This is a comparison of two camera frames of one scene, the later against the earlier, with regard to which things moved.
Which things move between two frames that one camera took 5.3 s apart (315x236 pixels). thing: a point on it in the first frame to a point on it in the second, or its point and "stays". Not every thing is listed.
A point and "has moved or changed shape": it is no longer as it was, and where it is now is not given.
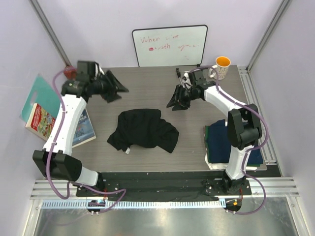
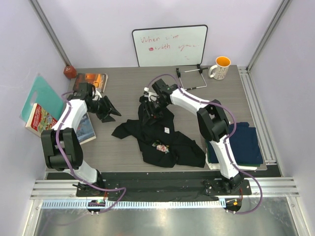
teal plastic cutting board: (42, 93) stays
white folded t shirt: (217, 166) stays
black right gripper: (182, 105) to (147, 116)
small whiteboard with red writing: (173, 46) stays
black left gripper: (109, 97) to (107, 105)
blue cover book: (83, 132) stays
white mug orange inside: (222, 64) stays
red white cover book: (40, 122) stays
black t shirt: (143, 127) has moved or changed shape
